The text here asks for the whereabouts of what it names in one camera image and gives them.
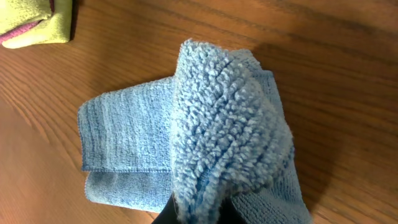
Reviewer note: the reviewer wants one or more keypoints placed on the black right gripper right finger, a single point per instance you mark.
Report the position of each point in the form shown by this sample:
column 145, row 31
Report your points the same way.
column 228, row 214

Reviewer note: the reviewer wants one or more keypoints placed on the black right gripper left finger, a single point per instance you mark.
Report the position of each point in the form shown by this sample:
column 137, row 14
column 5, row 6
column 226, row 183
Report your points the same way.
column 169, row 215

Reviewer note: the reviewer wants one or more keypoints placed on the blue microfiber cloth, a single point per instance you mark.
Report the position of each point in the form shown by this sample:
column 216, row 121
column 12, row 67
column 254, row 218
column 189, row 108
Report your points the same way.
column 214, row 130

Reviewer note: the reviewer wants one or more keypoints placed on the folded green cloth bottom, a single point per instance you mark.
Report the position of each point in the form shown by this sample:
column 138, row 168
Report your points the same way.
column 53, row 30

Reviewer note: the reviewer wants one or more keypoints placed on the folded green cloth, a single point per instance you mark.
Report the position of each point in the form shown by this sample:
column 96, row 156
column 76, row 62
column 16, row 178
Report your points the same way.
column 15, row 13
column 53, row 30

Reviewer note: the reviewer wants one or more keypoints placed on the folded purple cloth in stack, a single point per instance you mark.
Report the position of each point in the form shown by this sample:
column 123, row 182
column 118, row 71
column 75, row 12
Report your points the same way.
column 23, row 28

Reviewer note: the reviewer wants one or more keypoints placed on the folded green cloth top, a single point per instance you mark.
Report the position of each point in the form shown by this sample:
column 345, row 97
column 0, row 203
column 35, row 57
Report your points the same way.
column 15, row 13

